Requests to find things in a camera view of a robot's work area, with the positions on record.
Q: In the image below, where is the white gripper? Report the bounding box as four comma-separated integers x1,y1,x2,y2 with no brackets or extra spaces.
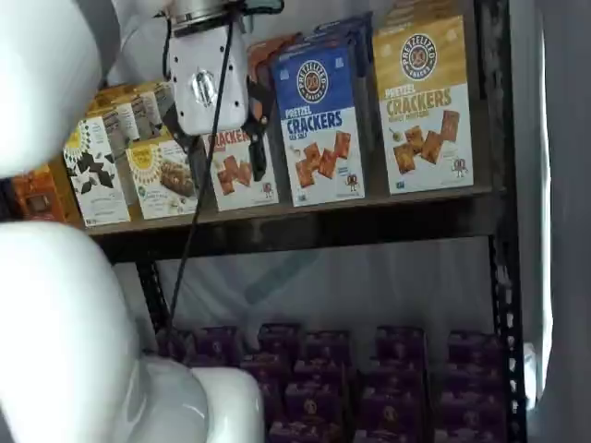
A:
161,21,271,183

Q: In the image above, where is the orange white pretzel cracker box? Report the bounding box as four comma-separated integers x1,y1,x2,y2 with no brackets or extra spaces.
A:
247,34,301,70
201,64,281,212

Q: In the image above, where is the white yellow snack bar box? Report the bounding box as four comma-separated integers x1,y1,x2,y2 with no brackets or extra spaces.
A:
131,81,175,139
125,138,200,221

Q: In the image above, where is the blue white pretzel cracker box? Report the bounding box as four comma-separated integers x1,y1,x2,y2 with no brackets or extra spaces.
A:
270,44,368,208
313,11,374,89

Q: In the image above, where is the white box with dark crackers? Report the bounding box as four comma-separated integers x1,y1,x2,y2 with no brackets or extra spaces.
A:
85,85,139,142
63,114,133,228

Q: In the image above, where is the orange brown snack box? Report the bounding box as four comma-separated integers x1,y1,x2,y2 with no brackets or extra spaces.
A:
11,163,70,225

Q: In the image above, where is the purple snack box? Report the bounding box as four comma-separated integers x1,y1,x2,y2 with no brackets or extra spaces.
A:
156,329,198,365
193,326,240,365
302,329,352,365
283,380,346,424
365,359,429,393
239,353,293,384
442,366,507,396
358,387,434,431
437,389,509,433
269,419,346,443
432,427,509,443
293,357,348,385
258,322,302,356
353,426,435,443
256,378,283,421
374,326,427,365
448,329,503,370

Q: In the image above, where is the yellow white pretzel cracker box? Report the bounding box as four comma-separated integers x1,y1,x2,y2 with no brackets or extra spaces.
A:
380,0,467,29
371,14,476,196

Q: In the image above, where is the black metal shelving rack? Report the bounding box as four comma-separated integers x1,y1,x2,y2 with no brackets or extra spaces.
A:
85,0,527,443

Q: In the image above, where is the black camera cable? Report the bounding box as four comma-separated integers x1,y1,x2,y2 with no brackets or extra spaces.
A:
154,22,235,356

